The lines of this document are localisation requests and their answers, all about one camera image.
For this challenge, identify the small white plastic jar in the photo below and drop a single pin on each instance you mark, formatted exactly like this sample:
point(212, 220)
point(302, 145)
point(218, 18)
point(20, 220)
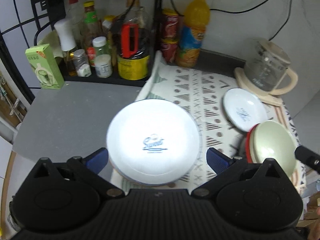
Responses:
point(103, 66)

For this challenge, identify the pale green bowl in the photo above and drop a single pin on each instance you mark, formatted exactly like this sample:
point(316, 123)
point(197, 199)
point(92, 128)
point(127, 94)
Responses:
point(270, 145)

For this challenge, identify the green tea box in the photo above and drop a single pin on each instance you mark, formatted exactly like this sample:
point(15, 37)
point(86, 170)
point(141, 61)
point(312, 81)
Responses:
point(45, 67)

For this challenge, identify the black metal shelf rack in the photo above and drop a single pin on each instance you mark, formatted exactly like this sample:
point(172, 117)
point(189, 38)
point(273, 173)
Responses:
point(105, 80)

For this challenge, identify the patterned fringed table mat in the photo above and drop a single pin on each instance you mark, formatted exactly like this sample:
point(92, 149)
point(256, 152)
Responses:
point(200, 97)

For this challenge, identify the sauce bottle green label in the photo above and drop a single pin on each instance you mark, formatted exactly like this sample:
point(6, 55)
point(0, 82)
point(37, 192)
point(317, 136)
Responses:
point(91, 17)

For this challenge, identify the red drink can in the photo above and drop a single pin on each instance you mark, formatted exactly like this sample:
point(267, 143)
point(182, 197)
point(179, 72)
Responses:
point(168, 50)
point(170, 25)

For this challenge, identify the orange juice bottle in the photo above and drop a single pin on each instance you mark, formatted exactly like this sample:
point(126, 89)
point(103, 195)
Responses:
point(192, 42)

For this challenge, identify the oil bottle white spout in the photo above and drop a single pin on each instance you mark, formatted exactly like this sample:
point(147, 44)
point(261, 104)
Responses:
point(65, 32)

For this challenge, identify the glass electric kettle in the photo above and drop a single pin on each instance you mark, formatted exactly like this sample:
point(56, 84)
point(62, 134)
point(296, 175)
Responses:
point(265, 65)

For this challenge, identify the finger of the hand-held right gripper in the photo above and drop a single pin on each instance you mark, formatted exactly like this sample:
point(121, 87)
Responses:
point(306, 155)

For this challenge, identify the large soy sauce bottle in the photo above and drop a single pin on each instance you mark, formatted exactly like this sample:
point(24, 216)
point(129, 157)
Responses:
point(132, 67)

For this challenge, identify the small glass spice jar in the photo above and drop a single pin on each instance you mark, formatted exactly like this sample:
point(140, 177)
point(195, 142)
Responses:
point(81, 62)

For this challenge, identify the cream kettle base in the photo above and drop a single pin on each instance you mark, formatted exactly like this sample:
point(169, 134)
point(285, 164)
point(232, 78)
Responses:
point(243, 80)

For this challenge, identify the bottle with yellow cap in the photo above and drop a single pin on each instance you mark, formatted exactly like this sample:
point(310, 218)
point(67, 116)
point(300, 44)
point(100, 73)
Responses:
point(108, 21)

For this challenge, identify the red and black bowl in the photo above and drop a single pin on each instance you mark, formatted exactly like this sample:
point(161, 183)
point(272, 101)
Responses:
point(248, 145)

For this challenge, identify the clear bottle red cap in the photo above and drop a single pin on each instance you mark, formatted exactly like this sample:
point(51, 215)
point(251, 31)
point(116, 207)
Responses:
point(73, 7)

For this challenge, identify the small white plate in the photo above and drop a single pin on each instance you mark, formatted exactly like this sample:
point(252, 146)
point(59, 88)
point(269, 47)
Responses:
point(240, 105)

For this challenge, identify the clear bottle white cap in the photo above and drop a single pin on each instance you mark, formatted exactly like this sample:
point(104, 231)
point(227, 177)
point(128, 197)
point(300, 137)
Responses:
point(99, 42)

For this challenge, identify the pale green open carton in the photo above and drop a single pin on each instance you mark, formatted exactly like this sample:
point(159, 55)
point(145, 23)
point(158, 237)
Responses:
point(50, 40)

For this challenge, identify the white plate blue script print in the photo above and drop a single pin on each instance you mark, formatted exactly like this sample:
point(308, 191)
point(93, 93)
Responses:
point(150, 120)

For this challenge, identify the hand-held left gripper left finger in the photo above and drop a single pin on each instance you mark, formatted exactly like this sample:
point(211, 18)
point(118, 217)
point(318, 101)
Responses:
point(96, 160)

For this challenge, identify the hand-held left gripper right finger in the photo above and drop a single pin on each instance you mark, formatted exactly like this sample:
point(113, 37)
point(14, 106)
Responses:
point(218, 163)

